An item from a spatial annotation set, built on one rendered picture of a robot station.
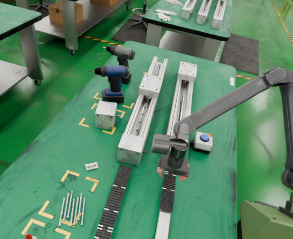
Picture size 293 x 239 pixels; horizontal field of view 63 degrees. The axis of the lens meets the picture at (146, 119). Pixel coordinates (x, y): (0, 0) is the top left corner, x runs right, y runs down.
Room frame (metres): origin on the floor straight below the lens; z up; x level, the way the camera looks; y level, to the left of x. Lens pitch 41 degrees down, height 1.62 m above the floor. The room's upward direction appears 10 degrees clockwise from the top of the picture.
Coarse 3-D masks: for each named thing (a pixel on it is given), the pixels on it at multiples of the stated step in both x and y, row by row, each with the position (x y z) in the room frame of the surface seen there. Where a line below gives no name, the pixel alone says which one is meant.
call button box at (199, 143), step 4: (196, 132) 0.87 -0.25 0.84; (200, 132) 0.87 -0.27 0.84; (196, 136) 0.84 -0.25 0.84; (200, 136) 0.84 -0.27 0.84; (208, 136) 0.86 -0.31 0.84; (196, 140) 0.81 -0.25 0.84; (200, 140) 0.82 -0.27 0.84; (208, 140) 0.82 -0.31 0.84; (192, 144) 0.83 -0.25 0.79; (196, 144) 0.80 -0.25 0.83; (200, 144) 0.80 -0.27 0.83; (204, 144) 0.80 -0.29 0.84; (208, 144) 0.80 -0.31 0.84; (196, 148) 0.80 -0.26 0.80; (200, 148) 0.80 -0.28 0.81; (204, 148) 0.79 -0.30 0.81; (208, 148) 0.79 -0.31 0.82; (200, 152) 0.80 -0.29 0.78; (204, 152) 0.79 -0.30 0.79; (208, 152) 0.79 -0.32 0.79
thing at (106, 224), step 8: (120, 168) 0.60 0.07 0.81; (128, 168) 0.60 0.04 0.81; (120, 176) 0.56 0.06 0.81; (128, 176) 0.57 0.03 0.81; (120, 184) 0.52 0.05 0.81; (112, 192) 0.48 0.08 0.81; (120, 192) 0.49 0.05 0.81; (112, 200) 0.45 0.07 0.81; (120, 200) 0.46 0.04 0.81; (104, 208) 0.41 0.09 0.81; (112, 208) 0.42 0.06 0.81; (104, 216) 0.39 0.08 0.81; (112, 216) 0.39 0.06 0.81; (104, 224) 0.36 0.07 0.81; (112, 224) 0.36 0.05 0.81; (96, 232) 0.33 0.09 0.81; (104, 232) 0.33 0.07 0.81
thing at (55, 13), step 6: (90, 0) 4.46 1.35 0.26; (96, 0) 4.44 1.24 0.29; (102, 0) 4.43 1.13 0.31; (108, 0) 4.41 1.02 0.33; (114, 0) 4.66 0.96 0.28; (48, 6) 3.33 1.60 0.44; (54, 6) 3.37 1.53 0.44; (60, 6) 3.41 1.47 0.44; (78, 6) 3.54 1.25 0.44; (108, 6) 4.41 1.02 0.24; (54, 12) 3.31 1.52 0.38; (60, 12) 3.28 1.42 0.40; (78, 12) 3.53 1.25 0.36; (54, 18) 3.31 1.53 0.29; (60, 18) 3.29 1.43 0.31; (78, 18) 3.52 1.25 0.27; (60, 24) 3.29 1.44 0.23
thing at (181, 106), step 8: (176, 88) 1.19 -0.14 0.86; (184, 88) 1.25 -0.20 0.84; (192, 88) 1.22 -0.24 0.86; (176, 96) 1.11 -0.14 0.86; (184, 96) 1.16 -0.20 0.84; (176, 104) 1.03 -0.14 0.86; (184, 104) 1.10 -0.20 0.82; (176, 112) 0.96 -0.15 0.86; (184, 112) 1.02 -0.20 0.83; (176, 120) 0.95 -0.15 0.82; (168, 128) 0.84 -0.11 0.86
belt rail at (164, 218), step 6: (162, 210) 0.45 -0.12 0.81; (162, 216) 0.43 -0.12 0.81; (168, 216) 0.43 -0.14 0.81; (162, 222) 0.40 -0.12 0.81; (168, 222) 0.41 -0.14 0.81; (156, 228) 0.39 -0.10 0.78; (162, 228) 0.38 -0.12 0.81; (168, 228) 0.39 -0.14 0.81; (156, 234) 0.36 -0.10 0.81; (162, 234) 0.36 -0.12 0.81
